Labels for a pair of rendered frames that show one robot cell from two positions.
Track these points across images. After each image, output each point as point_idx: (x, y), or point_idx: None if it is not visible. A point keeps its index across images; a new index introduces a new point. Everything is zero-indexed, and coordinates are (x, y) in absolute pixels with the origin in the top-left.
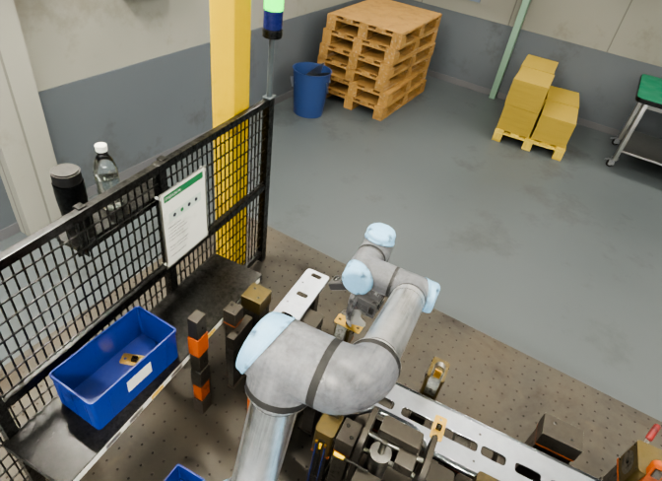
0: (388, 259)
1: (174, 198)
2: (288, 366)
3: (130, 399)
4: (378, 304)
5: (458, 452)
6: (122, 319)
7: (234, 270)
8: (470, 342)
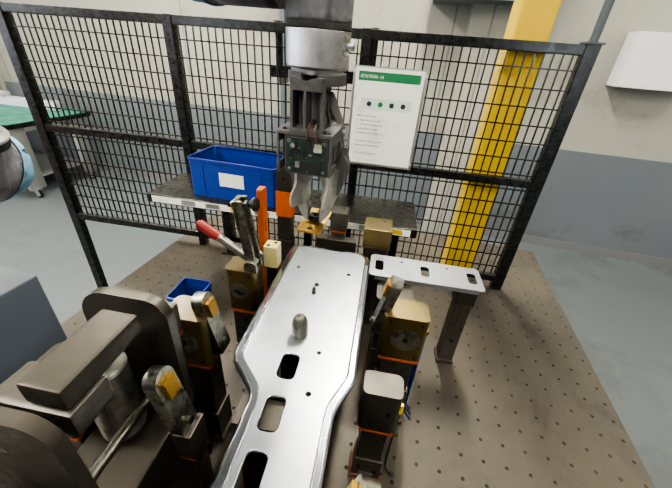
0: None
1: (373, 83)
2: None
3: (221, 196)
4: (295, 141)
5: None
6: (276, 156)
7: (403, 215)
8: None
